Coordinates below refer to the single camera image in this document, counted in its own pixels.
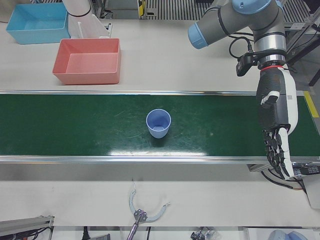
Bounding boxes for green belt conveyor aluminium frame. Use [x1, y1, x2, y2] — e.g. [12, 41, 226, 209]
[0, 89, 320, 173]

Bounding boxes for pink plastic box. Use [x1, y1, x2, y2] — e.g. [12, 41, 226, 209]
[51, 37, 123, 86]

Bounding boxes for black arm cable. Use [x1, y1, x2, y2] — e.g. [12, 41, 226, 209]
[228, 31, 254, 60]

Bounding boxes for white column mount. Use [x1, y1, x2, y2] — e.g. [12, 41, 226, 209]
[61, 0, 111, 40]

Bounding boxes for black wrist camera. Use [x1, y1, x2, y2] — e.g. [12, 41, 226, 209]
[236, 54, 258, 77]

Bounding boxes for yellow black post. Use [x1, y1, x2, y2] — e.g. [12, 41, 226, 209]
[136, 0, 148, 19]

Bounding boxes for blue plastic box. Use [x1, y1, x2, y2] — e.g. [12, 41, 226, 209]
[5, 2, 69, 45]

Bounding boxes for light blue headphones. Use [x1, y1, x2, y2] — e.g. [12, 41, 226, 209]
[268, 229, 308, 240]

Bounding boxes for metal rod with arc bracket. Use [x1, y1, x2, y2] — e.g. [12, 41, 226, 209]
[126, 178, 172, 240]

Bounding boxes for aluminium profile post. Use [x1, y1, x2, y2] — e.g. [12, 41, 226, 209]
[0, 214, 56, 237]

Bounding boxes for dark grey finned box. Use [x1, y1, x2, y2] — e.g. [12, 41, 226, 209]
[89, 233, 111, 240]

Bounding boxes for light blue plastic cup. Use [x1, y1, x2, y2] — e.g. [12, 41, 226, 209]
[145, 108, 172, 140]

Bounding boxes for black tripod stand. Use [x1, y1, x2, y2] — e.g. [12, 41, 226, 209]
[284, 14, 320, 88]

